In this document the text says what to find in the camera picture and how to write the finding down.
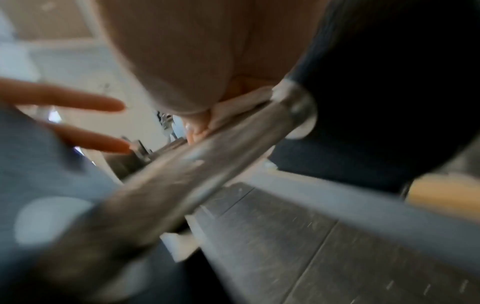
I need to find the person's right hand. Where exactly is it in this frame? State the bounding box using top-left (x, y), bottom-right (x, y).
top-left (0, 76), bottom-right (133, 155)

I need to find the person's left hand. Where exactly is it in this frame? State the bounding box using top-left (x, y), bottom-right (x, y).
top-left (183, 75), bottom-right (280, 146)

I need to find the person's left forearm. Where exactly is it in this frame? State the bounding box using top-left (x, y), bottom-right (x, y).
top-left (89, 0), bottom-right (333, 117)

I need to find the black mechanical part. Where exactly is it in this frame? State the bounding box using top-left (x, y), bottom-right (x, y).
top-left (120, 136), bottom-right (188, 179)

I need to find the shiny metal tube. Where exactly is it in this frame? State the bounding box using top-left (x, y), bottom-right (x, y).
top-left (22, 79), bottom-right (319, 300)

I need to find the blue polka dot fabric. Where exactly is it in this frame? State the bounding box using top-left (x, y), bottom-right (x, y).
top-left (0, 102), bottom-right (211, 304)

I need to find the white paper piece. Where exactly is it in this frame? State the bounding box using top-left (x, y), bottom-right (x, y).
top-left (160, 216), bottom-right (205, 263)

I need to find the dark navy clothing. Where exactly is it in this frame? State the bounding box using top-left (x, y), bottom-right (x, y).
top-left (269, 0), bottom-right (480, 195)

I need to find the light wooden board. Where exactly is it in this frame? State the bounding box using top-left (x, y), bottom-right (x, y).
top-left (406, 173), bottom-right (480, 217)

